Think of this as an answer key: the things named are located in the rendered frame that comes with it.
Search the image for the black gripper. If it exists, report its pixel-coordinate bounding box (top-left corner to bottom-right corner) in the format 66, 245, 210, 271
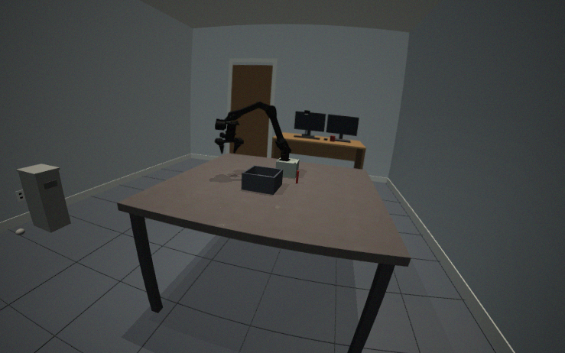
215, 131, 244, 154

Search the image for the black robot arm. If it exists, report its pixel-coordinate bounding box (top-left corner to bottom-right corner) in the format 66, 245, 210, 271
215, 102, 291, 161

